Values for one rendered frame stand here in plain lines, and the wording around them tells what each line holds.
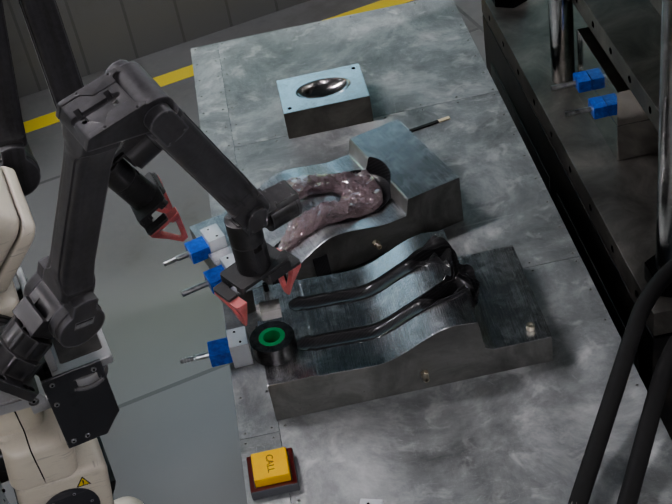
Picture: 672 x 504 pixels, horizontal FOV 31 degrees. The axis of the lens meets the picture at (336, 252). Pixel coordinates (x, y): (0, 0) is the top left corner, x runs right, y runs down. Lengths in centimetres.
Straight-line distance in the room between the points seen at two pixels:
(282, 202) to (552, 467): 61
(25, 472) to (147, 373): 138
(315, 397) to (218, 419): 120
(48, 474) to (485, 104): 131
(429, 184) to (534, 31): 81
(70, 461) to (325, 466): 44
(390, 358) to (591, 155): 80
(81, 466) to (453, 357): 67
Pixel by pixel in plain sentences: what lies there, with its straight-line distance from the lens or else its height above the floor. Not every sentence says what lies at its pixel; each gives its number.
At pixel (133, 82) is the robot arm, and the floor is 159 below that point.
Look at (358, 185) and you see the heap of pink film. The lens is 249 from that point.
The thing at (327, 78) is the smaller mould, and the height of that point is 87.
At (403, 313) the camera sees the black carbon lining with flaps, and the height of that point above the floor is 90.
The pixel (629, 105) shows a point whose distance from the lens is 260.
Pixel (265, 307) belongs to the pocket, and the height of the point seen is 87.
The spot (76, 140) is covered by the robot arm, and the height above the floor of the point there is 156.
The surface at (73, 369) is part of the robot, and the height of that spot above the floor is 104.
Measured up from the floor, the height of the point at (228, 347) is 84.
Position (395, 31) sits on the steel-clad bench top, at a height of 80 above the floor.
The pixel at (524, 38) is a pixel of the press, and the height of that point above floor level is 78.
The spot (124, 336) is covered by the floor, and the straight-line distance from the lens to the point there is 365.
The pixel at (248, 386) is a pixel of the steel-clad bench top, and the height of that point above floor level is 80.
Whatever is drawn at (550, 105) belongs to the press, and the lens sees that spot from 286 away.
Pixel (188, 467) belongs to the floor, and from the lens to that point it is 324.
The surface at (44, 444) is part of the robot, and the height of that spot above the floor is 89.
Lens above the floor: 238
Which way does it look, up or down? 39 degrees down
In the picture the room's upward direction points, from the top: 11 degrees counter-clockwise
